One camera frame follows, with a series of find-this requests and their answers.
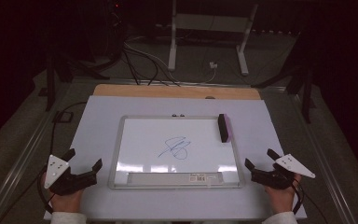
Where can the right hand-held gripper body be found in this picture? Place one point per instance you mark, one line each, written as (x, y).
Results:
(273, 179)

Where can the person's right hand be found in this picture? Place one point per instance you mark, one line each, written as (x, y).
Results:
(282, 200)

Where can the white table sheet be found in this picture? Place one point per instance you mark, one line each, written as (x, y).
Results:
(99, 124)

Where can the black tripod stand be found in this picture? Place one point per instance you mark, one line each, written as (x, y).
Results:
(306, 99)
(50, 88)

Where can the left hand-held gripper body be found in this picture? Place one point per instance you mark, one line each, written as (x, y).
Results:
(56, 169)

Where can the black and pink board eraser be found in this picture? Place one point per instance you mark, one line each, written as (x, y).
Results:
(223, 128)

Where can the person's left hand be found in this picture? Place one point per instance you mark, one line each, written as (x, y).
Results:
(66, 202)

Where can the dark power strip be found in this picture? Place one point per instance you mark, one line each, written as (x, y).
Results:
(273, 31)

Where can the black equipment rack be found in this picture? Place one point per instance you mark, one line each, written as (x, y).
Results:
(115, 28)

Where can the black floor plate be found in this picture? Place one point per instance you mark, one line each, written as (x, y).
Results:
(62, 116)

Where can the white plug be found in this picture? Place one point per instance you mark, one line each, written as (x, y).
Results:
(213, 65)

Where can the silver framed whiteboard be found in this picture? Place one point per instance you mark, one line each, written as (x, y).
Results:
(174, 161)

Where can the white metal stand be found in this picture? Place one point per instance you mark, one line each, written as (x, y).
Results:
(171, 53)

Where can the metal floor rail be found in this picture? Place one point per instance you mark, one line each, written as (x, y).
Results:
(326, 165)
(18, 168)

